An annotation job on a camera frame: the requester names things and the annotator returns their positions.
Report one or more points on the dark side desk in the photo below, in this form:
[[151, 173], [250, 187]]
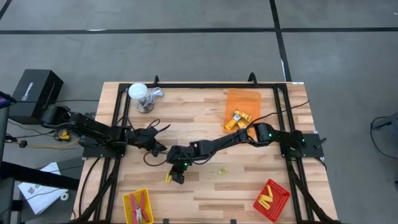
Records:
[[18, 174]]

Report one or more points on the yellow black clamp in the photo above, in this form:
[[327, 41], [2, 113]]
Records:
[[64, 136]]

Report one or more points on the black cardboard box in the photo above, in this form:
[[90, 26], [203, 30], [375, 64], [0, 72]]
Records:
[[34, 93]]

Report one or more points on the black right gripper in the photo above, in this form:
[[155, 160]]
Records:
[[178, 155]]

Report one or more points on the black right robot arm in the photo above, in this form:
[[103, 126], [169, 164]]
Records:
[[224, 141]]

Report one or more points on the red plastic mesh basket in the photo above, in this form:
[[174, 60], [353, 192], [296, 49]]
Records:
[[280, 199]]

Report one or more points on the blue red device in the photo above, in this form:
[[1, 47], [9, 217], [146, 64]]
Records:
[[4, 100]]

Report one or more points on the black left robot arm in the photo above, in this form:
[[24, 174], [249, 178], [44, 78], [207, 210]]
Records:
[[93, 127]]

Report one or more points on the black metal rig frame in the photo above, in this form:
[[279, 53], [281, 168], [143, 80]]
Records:
[[202, 85]]

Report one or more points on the white paper sheets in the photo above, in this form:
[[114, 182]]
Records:
[[40, 196]]

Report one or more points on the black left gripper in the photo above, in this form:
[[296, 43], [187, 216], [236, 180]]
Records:
[[143, 138]]

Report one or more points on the white tape roll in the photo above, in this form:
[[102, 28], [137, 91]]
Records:
[[61, 196]]

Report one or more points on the black power plug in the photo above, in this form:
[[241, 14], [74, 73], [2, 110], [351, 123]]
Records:
[[22, 143]]

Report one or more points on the lime green June Gold eraser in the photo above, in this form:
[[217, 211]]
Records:
[[223, 170]]

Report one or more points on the white mushroom table lamp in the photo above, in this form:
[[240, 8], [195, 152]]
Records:
[[137, 91]]

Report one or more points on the yellow plastic mesh basket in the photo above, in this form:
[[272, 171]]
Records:
[[126, 205]]

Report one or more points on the orange translucent plastic bin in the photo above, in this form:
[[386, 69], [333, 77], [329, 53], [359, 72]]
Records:
[[242, 99]]

